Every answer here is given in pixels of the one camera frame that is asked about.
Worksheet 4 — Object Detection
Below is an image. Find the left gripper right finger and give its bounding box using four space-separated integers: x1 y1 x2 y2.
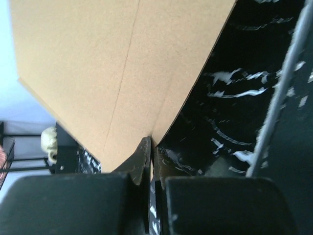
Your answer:
154 148 298 235

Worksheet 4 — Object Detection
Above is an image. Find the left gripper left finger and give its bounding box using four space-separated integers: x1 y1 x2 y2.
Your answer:
0 137 151 235

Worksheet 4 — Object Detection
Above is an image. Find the brown cardboard box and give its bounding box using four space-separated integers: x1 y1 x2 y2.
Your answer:
9 0 235 172

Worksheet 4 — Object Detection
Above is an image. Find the beige ceramic cup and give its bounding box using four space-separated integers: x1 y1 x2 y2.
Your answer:
41 127 58 164

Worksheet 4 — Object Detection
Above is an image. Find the black marble pattern mat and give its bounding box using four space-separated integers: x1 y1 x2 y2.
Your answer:
160 0 305 173

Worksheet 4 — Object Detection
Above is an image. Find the pink white ceramic cup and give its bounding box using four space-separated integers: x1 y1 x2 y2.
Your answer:
0 146 14 185

